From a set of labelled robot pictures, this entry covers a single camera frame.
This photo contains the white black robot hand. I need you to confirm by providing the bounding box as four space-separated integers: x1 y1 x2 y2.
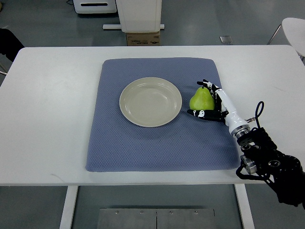
187 79 250 138

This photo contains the green pear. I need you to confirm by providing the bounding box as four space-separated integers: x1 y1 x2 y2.
189 87 215 110

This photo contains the beige ceramic plate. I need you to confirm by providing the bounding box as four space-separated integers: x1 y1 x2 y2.
119 77 182 127

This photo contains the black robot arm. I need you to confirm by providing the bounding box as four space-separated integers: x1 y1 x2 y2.
236 101 305 207

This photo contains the metal floor plate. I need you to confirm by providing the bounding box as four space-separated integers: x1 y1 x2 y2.
97 208 217 229

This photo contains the blue textured cloth mat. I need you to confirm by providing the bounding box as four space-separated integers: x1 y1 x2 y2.
86 57 240 172

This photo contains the small metal floor hatch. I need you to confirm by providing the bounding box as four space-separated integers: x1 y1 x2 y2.
219 36 233 44

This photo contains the right white table leg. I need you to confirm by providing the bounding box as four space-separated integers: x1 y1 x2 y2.
234 184 255 229

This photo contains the white table leg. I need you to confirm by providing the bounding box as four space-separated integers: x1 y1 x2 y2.
59 186 78 229
234 184 255 229

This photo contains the brown cardboard box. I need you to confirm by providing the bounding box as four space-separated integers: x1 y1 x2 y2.
126 31 160 46

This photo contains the white round chair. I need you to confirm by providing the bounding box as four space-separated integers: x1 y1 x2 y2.
267 18 305 61

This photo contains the white cabinet on base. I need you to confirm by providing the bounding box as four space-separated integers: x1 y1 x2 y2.
102 0 165 33

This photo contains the white machine with slot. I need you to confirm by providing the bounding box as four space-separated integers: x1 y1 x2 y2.
73 0 117 14

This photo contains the left white table leg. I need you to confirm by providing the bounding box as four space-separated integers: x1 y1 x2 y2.
59 186 78 229

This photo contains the black chair at left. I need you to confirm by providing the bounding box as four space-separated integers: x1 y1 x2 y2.
0 29 25 62

